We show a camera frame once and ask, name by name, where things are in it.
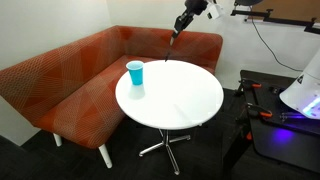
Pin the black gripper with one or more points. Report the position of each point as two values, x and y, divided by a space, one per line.
182 22

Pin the black marker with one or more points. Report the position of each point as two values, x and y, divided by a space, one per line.
169 49

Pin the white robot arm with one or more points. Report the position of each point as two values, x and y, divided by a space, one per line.
303 95

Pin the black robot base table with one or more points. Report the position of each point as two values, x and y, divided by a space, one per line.
281 137

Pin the blue plastic cup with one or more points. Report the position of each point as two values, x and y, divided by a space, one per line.
135 69

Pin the white round table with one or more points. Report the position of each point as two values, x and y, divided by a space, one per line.
174 95

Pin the orange patterned corner sofa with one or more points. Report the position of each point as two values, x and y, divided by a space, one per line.
70 91

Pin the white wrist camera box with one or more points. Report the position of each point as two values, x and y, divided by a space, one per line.
214 11

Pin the orange-handled clamp far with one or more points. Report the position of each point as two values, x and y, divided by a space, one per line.
246 85

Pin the orange-handled clamp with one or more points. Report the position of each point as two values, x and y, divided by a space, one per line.
260 110
246 85

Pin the orange-handled clamp near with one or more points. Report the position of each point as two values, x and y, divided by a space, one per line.
260 110

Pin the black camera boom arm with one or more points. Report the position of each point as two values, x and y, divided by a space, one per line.
309 26

